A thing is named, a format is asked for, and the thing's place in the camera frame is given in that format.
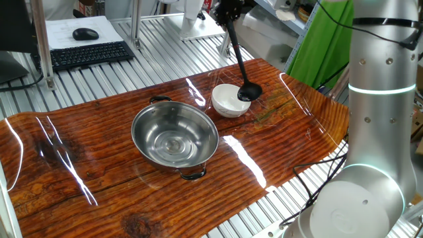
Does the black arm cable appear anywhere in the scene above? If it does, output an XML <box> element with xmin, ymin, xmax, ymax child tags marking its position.
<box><xmin>315</xmin><ymin>0</ymin><xmax>423</xmax><ymax>51</ymax></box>

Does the black keyboard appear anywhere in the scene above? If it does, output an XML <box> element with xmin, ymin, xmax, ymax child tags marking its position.
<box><xmin>31</xmin><ymin>40</ymin><xmax>135</xmax><ymax>73</ymax></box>

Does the wood grain table mat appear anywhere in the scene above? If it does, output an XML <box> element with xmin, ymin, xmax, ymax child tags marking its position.
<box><xmin>0</xmin><ymin>58</ymin><xmax>350</xmax><ymax>238</ymax></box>

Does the white ceramic bowl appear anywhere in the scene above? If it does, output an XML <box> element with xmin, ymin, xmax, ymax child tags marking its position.
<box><xmin>211</xmin><ymin>83</ymin><xmax>252</xmax><ymax>118</ymax></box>

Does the black cable bundle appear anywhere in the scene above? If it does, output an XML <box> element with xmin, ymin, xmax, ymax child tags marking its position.
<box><xmin>279</xmin><ymin>134</ymin><xmax>350</xmax><ymax>229</ymax></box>

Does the white stand with base plate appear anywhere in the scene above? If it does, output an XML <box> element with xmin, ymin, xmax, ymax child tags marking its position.
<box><xmin>163</xmin><ymin>0</ymin><xmax>226</xmax><ymax>42</ymax></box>

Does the white paper pad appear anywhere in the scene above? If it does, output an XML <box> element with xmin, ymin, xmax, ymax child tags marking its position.
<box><xmin>45</xmin><ymin>15</ymin><xmax>125</xmax><ymax>51</ymax></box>

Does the black monitor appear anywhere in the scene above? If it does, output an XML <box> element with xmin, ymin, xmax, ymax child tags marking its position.
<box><xmin>0</xmin><ymin>0</ymin><xmax>39</xmax><ymax>85</ymax></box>

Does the grey metal shelf rack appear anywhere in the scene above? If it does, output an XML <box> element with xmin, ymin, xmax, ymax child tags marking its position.
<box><xmin>254</xmin><ymin>0</ymin><xmax>321</xmax><ymax>72</ymax></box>

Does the black ladle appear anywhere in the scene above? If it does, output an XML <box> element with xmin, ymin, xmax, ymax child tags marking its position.
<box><xmin>225</xmin><ymin>18</ymin><xmax>264</xmax><ymax>102</ymax></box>

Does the green cloth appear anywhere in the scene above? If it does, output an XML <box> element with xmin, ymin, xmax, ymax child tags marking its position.
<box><xmin>286</xmin><ymin>0</ymin><xmax>354</xmax><ymax>89</ymax></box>

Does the black computer mouse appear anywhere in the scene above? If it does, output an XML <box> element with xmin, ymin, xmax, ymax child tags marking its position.
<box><xmin>72</xmin><ymin>27</ymin><xmax>100</xmax><ymax>42</ymax></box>

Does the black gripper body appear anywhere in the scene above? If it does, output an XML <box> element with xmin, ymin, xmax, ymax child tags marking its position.
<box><xmin>211</xmin><ymin>0</ymin><xmax>245</xmax><ymax>26</ymax></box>

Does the brown cardboard box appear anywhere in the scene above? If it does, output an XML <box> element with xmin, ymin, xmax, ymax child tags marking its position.
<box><xmin>410</xmin><ymin>104</ymin><xmax>423</xmax><ymax>156</ymax></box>

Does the black monitor cable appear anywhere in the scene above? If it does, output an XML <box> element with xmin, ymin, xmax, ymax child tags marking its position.
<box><xmin>0</xmin><ymin>73</ymin><xmax>44</xmax><ymax>93</ymax></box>

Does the aluminium frame post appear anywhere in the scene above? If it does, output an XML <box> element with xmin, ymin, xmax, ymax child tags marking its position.
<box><xmin>31</xmin><ymin>0</ymin><xmax>56</xmax><ymax>91</ymax></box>
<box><xmin>0</xmin><ymin>161</ymin><xmax>23</xmax><ymax>238</ymax></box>
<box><xmin>130</xmin><ymin>0</ymin><xmax>143</xmax><ymax>50</ymax></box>

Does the stainless steel pot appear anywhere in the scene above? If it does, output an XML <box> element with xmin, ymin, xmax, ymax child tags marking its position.
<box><xmin>131</xmin><ymin>95</ymin><xmax>220</xmax><ymax>181</ymax></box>

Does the white plastic wrapped box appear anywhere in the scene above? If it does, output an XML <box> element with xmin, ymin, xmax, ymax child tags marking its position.
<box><xmin>233</xmin><ymin>5</ymin><xmax>298</xmax><ymax>63</ymax></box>

